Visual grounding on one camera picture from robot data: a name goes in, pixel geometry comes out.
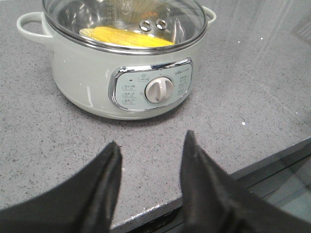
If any yellow corn cob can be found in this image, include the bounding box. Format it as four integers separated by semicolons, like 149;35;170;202
79;26;174;48

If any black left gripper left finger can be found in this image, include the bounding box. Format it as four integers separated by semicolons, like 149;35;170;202
0;142;122;233

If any glass pot lid steel rim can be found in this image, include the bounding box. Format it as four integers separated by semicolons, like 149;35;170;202
42;0;215;55

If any pale green electric cooking pot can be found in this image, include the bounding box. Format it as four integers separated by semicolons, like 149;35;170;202
17;10;207;120

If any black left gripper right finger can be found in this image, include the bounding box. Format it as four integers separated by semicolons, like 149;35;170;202
180;130;311;233

